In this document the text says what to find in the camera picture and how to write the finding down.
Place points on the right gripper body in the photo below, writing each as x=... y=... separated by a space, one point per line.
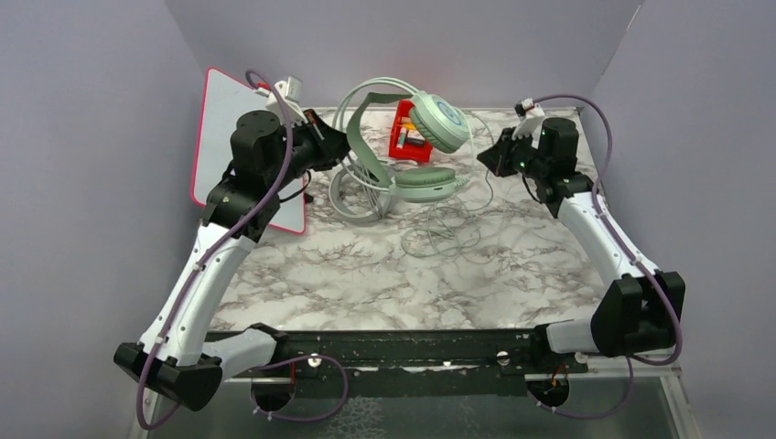
x=522 y=158

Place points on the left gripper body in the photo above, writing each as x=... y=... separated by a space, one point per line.
x=303 y=136

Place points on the grey white gaming headset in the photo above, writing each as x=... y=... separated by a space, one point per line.
x=353 y=198

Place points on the green headphones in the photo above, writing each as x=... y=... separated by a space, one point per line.
x=423 y=119

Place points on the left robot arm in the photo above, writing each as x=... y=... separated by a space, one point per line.
x=173 y=357

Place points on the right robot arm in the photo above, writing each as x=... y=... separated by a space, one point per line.
x=642 y=306

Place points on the white green glue stick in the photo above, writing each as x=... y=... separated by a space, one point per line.
x=400 y=138

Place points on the red plastic bin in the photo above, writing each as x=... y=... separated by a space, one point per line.
x=406 y=143

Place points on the pink framed whiteboard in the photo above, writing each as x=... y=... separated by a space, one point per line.
x=224 y=100

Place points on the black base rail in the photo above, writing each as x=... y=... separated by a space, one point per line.
x=422 y=363

